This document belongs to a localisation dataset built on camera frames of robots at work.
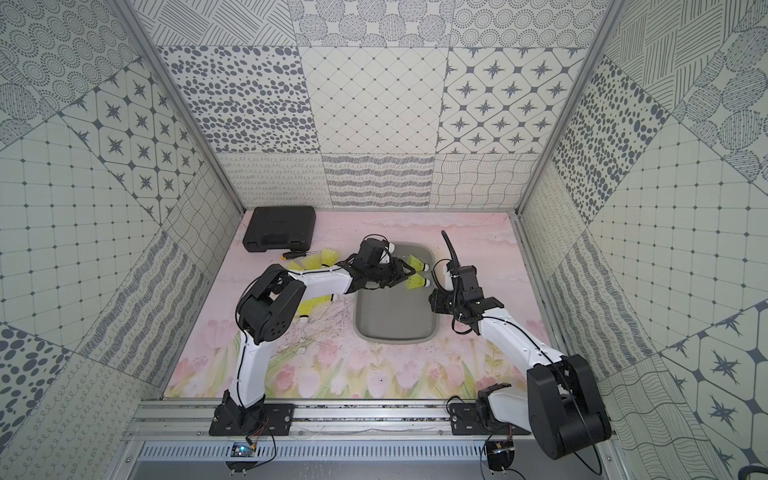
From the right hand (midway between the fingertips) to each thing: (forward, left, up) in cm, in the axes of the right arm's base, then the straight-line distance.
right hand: (437, 301), depth 88 cm
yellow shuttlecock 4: (+16, +42, -2) cm, 45 cm away
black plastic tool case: (+31, +57, -1) cm, 65 cm away
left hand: (+6, +4, +3) cm, 8 cm away
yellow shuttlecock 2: (+8, +6, -2) cm, 11 cm away
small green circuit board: (-37, +50, -7) cm, 62 cm away
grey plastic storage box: (-2, +12, -6) cm, 14 cm away
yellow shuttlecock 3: (+19, +37, -3) cm, 41 cm away
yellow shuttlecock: (+15, +6, -2) cm, 17 cm away
